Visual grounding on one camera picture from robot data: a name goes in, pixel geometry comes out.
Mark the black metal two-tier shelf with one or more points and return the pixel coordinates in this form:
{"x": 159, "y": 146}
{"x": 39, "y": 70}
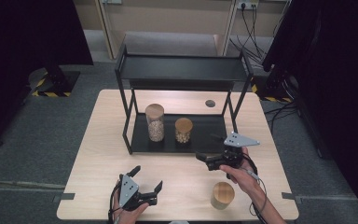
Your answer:
{"x": 205, "y": 133}

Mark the dark curtain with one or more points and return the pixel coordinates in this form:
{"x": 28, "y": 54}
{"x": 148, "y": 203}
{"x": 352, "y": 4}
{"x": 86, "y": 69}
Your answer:
{"x": 18, "y": 62}
{"x": 338, "y": 77}

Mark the stand base with hazard tape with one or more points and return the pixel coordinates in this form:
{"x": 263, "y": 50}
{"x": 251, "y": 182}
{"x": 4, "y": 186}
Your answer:
{"x": 273, "y": 90}
{"x": 56, "y": 82}

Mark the dark floor tape strip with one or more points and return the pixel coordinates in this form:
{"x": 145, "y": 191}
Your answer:
{"x": 289, "y": 196}

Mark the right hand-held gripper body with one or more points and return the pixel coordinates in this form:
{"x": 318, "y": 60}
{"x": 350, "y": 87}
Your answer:
{"x": 233, "y": 152}

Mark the person's left hand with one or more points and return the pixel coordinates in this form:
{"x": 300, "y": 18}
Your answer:
{"x": 127, "y": 216}

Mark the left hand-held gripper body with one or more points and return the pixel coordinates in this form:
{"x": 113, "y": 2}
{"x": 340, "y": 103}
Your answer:
{"x": 129, "y": 193}

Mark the person's right hand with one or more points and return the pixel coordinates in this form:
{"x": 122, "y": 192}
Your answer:
{"x": 240, "y": 179}

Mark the short glass jar wooden lid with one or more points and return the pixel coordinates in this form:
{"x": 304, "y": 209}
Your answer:
{"x": 183, "y": 127}

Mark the white wall power socket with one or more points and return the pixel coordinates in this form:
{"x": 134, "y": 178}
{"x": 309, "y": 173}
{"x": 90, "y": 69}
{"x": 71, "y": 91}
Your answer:
{"x": 247, "y": 3}

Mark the tall glass jar wooden lid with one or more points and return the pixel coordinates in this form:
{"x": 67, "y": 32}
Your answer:
{"x": 155, "y": 123}

